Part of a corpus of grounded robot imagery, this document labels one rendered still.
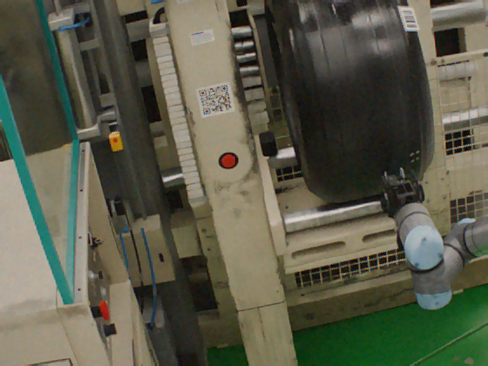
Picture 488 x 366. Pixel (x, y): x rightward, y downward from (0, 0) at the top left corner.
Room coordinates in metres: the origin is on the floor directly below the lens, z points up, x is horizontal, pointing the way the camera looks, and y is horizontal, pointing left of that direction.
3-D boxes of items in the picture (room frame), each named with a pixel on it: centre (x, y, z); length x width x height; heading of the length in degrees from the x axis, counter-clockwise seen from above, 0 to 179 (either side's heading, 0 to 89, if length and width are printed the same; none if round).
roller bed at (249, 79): (2.50, 0.01, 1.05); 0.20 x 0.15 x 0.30; 90
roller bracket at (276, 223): (2.12, -0.04, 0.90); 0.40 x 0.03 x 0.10; 0
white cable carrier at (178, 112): (2.07, 0.12, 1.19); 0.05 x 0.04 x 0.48; 0
